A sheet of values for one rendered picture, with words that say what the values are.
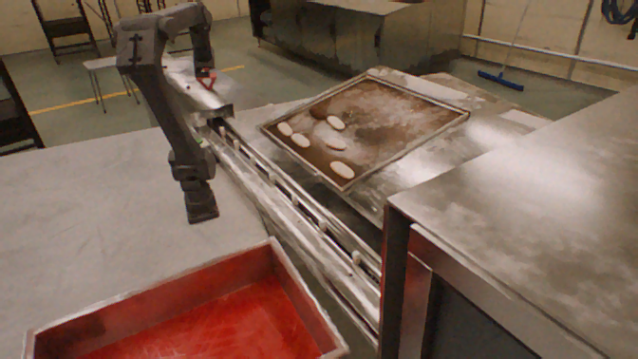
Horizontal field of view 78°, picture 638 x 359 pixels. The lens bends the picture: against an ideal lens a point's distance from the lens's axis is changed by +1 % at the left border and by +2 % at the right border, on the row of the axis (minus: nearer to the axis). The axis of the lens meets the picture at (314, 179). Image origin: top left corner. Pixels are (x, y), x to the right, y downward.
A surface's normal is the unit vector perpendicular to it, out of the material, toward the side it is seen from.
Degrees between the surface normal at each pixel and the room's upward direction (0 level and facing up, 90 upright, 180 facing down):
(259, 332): 0
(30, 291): 0
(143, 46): 45
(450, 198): 0
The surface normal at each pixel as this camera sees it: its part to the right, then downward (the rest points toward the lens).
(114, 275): -0.06, -0.84
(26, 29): 0.53, 0.44
